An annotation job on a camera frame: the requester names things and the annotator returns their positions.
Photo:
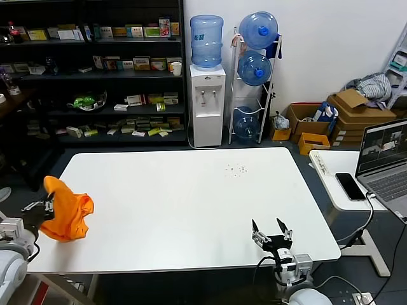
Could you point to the brown side desk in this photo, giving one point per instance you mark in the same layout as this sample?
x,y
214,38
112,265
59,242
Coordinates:
x,y
16,101

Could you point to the yellow white box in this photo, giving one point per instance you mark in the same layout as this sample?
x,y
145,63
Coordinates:
x,y
37,35

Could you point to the white water dispenser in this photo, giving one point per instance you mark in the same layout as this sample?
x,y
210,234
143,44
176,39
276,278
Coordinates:
x,y
207,105

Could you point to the tall yellow box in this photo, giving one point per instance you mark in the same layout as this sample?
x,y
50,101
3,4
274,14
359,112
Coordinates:
x,y
175,29

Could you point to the dark round bowl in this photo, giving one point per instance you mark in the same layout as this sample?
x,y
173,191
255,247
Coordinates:
x,y
101,101

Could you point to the green plastic bag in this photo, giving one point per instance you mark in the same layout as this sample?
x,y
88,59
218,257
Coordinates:
x,y
84,102

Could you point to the blue figurine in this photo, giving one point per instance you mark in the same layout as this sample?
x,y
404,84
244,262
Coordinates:
x,y
51,66

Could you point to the red white rack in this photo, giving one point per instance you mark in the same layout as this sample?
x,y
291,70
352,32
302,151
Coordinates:
x,y
41,292

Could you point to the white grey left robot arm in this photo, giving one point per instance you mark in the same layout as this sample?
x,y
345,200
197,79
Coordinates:
x,y
11,263

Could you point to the grey metal rack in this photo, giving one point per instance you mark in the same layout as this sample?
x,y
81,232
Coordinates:
x,y
401,44

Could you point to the white paper cup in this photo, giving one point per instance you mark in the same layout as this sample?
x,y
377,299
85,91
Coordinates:
x,y
176,69

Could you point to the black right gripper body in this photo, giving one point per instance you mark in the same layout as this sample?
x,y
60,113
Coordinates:
x,y
276,246

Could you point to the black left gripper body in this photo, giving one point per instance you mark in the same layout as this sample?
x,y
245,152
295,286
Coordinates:
x,y
35,219

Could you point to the yellow green medicine box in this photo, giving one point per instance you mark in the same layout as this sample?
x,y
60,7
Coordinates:
x,y
156,99

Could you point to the white power strip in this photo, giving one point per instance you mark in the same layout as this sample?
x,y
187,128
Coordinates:
x,y
363,298

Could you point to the cola bottle red label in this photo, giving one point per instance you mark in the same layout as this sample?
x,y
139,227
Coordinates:
x,y
15,33

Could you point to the dark blue cloth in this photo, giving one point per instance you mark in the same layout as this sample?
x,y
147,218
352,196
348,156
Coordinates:
x,y
275,47

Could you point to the orange white medicine box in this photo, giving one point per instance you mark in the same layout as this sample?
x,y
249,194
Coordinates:
x,y
111,64

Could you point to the beige hanging cloth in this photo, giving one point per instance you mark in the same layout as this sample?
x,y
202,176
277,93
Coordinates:
x,y
238,43

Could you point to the large cardboard box with flap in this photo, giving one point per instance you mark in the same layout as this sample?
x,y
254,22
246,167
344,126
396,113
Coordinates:
x,y
357,108

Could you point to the green white medicine box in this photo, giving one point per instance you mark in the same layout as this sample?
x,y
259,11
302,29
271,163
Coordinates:
x,y
171,98

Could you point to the blue white box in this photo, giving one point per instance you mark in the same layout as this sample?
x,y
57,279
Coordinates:
x,y
88,33

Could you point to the black shelving unit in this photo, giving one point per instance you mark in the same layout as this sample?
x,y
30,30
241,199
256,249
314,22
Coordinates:
x,y
183,47

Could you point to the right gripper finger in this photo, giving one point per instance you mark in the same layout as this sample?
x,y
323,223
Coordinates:
x,y
262,239
288,235

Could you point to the blue labelled water jug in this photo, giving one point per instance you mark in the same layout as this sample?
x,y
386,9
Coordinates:
x,y
207,44

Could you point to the teal white medicine box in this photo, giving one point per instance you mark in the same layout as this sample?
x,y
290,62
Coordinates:
x,y
126,65

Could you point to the small yellow box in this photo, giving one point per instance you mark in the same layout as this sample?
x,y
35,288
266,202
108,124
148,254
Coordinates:
x,y
281,135

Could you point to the orange t-shirt with white print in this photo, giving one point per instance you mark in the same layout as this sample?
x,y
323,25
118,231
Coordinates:
x,y
68,216

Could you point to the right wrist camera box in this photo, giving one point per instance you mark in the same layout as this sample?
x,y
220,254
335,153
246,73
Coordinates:
x,y
303,263

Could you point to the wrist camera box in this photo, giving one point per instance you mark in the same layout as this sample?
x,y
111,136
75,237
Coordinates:
x,y
303,263
11,229

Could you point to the flat white box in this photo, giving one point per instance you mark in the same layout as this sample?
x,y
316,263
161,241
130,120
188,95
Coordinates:
x,y
122,107

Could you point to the grey striped clothes pile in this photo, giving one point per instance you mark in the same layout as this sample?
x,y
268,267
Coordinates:
x,y
373,84

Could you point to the blue bag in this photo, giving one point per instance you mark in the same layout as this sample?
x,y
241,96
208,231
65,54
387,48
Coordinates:
x,y
325,111

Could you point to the white side table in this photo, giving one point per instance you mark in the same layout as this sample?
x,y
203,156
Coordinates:
x,y
348,159

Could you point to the wide white box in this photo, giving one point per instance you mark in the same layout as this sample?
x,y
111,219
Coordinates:
x,y
68,35

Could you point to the clear water bottle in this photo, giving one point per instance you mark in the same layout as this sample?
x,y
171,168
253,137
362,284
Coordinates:
x,y
6,81

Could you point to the flat stacked cardboard boxes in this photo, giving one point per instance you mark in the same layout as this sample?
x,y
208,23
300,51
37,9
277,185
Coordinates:
x,y
354,130

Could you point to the flat yellow box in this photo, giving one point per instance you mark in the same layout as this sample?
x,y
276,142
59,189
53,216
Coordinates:
x,y
119,31

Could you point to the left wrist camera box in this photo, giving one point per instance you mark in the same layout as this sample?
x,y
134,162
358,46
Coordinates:
x,y
11,229

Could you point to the black smartphone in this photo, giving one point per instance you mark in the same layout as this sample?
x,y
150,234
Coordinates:
x,y
350,186

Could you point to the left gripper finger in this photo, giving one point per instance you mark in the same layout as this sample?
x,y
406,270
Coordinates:
x,y
33,206
50,206

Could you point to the white red medicine box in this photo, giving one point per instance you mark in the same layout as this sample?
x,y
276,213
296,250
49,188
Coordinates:
x,y
158,65

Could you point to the white striped medicine box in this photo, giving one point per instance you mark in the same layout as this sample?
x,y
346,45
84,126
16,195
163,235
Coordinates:
x,y
135,100

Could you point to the white pink medicine box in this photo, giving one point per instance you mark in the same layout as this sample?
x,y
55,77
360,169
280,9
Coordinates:
x,y
98,62

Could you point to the open cardboard box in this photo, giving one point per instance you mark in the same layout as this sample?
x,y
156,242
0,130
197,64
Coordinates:
x,y
300,122

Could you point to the crumpled plastic bag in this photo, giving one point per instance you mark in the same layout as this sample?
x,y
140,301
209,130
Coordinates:
x,y
281,121

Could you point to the pink colourful box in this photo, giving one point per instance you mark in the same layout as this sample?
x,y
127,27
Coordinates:
x,y
164,28

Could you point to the grey laptop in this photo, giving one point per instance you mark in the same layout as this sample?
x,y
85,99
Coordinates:
x,y
383,178

